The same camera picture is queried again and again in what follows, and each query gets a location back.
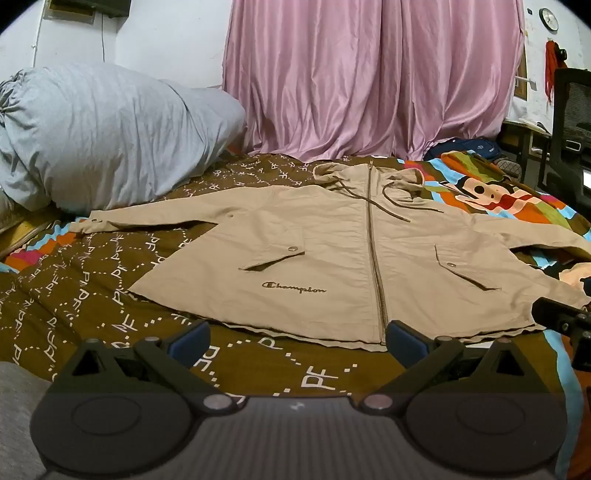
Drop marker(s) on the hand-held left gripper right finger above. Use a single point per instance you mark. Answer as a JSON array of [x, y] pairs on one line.
[[406, 345]]

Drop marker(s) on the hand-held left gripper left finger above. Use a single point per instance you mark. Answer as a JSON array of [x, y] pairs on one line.
[[191, 345]]

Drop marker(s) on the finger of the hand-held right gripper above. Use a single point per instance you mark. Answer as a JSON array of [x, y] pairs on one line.
[[554, 314]]

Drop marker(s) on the beige hooded zip jacket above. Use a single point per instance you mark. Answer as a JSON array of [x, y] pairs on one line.
[[332, 258]]

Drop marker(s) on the brown cartoon printed bed sheet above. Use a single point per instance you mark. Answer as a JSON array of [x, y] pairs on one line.
[[277, 367]]

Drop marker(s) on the dark desk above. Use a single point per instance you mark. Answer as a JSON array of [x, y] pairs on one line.
[[524, 138]]

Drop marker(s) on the grey cloth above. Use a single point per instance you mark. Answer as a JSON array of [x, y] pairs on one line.
[[21, 415]]

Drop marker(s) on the dark blue bag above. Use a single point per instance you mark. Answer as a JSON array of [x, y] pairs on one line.
[[466, 147]]

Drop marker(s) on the black mesh office chair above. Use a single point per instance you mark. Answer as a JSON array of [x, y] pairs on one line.
[[570, 120]]

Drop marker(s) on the grey rolled duvet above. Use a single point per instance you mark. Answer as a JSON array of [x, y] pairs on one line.
[[106, 134]]

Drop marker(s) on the red hanging decoration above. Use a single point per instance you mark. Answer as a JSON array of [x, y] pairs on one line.
[[550, 64]]

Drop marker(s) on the pink curtain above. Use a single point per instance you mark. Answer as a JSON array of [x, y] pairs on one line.
[[369, 78]]

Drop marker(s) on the round wall clock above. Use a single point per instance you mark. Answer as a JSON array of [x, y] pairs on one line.
[[549, 20]]

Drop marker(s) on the dark wall-mounted box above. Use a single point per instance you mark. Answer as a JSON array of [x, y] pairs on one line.
[[92, 7]]

